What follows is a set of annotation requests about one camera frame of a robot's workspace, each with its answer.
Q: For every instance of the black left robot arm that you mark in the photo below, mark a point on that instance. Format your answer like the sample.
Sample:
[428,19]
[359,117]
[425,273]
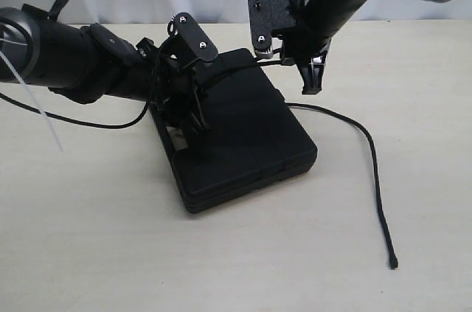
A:
[84,64]

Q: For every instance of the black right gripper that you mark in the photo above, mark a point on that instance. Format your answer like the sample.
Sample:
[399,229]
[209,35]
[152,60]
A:
[270,19]

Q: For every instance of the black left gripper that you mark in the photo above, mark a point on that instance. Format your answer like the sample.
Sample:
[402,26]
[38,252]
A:
[174,90]

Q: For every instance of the white zip tie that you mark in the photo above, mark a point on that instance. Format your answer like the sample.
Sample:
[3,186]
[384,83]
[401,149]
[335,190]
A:
[29,98]

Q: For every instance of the black plastic carrying case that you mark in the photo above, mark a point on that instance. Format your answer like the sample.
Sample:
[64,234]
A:
[254,141]

